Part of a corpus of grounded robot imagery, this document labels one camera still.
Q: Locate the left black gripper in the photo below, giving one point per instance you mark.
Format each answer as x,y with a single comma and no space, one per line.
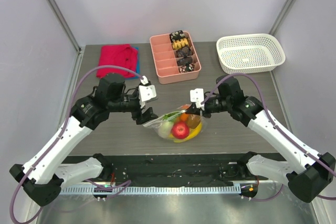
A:
141,117

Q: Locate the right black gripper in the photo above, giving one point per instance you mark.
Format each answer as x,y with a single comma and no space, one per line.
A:
208,107

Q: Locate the brown kiwi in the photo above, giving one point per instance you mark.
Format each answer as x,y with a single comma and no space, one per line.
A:
193,121

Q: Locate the orange fruit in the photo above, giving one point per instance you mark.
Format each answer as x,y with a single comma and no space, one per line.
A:
184,117

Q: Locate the white radish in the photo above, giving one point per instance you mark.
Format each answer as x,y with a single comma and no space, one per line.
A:
167,123

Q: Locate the yellow banana bunch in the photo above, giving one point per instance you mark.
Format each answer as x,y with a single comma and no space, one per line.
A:
193,134

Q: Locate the clear polka dot zip bag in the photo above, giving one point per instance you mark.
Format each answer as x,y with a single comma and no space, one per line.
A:
155,124

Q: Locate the red apple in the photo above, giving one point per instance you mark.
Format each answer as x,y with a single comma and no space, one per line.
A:
180,130

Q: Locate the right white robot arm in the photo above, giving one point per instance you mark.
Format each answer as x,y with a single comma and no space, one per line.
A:
305,171

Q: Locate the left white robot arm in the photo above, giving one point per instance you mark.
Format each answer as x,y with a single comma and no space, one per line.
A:
42,178

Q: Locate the black white dotted sock roll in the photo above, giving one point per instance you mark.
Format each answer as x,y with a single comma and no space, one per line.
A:
186,68

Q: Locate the dark floral sock roll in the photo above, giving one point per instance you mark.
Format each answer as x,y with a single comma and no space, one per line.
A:
185,61

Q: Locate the dark brown sock roll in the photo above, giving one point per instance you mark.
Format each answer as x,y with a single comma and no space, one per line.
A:
184,52

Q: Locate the pink divided organizer tray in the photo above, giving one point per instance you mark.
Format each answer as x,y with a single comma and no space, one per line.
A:
165,60

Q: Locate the red folded cloth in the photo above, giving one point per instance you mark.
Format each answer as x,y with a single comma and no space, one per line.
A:
116,61

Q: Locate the yellow patterned sock roll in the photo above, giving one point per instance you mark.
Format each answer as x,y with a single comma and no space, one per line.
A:
180,43

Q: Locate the blue folded cloth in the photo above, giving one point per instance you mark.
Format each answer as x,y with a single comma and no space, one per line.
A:
137,61

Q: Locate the white perforated plastic basket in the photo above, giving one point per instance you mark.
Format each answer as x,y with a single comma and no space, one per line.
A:
251,53

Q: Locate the black patterned sock roll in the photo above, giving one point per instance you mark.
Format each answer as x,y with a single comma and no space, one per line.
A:
177,35

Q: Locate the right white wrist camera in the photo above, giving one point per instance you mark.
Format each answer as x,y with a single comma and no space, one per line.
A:
197,98

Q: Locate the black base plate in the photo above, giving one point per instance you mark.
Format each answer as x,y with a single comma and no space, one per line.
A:
176,170

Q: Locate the white slotted cable duct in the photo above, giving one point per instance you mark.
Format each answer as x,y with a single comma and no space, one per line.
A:
86,189

